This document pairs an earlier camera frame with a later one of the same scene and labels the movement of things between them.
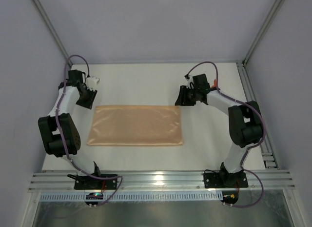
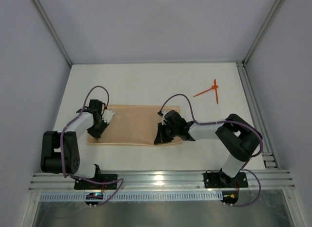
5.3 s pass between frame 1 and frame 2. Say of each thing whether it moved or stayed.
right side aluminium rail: stayed
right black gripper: moved
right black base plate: stayed
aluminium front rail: stayed
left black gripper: moved
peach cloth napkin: stayed
